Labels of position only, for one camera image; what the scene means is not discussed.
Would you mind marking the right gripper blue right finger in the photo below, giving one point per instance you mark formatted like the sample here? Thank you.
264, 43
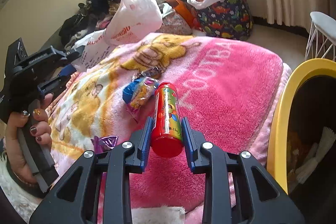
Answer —
189, 143

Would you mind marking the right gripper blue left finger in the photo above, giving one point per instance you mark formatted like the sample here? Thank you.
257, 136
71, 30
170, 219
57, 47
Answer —
143, 147

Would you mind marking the red candy tube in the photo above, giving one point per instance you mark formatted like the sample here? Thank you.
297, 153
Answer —
166, 136

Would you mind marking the purple snack wrapper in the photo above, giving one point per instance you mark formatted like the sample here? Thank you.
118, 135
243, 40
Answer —
104, 144

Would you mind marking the white foam net bundle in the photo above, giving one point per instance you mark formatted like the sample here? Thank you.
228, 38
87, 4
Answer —
319, 152

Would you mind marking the white printed plastic bag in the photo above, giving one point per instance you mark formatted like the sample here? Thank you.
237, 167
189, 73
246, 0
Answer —
133, 20

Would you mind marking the yellow rimmed black trash bin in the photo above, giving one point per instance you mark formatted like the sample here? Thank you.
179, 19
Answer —
306, 105

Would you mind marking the left hand painted nails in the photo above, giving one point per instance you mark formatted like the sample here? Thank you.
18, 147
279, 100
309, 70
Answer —
41, 131

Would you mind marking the blue yellow snack packet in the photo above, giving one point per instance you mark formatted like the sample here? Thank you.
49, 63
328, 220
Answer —
137, 93

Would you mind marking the small silver candy wrapper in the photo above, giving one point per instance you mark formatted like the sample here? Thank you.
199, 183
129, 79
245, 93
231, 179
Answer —
152, 72

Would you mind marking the pile of clothes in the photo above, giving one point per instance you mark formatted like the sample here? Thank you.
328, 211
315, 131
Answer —
93, 15

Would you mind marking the orange bag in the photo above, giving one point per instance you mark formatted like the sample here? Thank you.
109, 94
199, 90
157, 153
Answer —
184, 11

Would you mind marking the floral pink fabric bag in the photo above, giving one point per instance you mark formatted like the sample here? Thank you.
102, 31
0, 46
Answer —
173, 23

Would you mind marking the dinosaur print laundry basket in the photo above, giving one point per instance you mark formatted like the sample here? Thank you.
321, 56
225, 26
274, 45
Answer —
228, 19

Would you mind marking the white wire frame stool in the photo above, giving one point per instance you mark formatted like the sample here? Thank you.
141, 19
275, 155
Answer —
321, 41

